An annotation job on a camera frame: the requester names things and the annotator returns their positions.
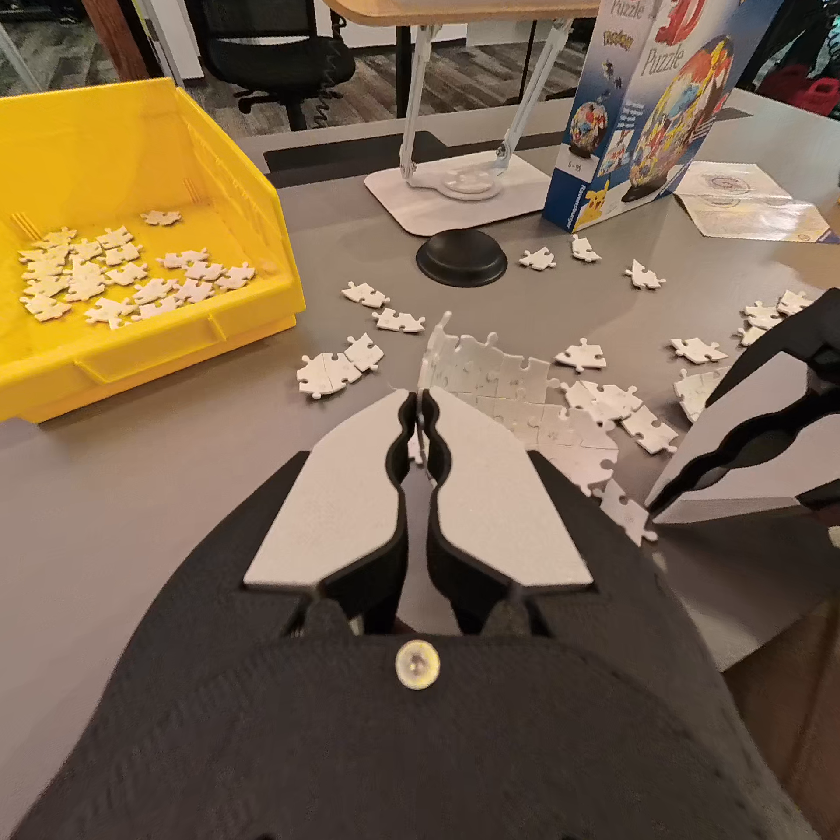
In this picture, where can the black office chair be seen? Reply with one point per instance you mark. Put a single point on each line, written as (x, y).
(275, 46)

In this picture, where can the printed puzzle box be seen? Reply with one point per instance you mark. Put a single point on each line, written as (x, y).
(656, 98)

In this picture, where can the pile of puzzle pieces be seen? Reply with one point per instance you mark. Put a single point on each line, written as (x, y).
(82, 272)

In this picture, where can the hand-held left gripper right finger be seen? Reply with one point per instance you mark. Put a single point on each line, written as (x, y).
(512, 518)

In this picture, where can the red plastic container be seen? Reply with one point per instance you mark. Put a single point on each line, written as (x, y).
(820, 98)

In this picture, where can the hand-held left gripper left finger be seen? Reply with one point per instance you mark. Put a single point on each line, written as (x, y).
(321, 525)

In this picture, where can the white lamp base plate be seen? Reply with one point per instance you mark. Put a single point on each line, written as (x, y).
(420, 203)

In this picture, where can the paper instruction leaflet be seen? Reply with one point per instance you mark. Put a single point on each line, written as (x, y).
(754, 210)

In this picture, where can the white puzzle pieces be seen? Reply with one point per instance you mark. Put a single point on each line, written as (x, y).
(328, 374)

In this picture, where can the brown wooden post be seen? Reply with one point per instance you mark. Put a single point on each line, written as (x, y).
(115, 33)

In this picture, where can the assembled white puzzle section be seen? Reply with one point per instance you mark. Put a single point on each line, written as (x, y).
(499, 380)

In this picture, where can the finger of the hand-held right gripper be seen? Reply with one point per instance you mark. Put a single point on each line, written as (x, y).
(754, 485)
(754, 400)

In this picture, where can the black round stand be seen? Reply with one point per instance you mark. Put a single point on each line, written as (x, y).
(459, 262)

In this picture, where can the wooden background table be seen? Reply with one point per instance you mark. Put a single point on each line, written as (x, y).
(459, 10)

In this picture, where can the yellow plastic bin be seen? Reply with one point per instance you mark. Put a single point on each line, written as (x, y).
(98, 144)

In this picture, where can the small curved puzzle section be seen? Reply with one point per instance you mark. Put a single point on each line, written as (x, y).
(695, 394)

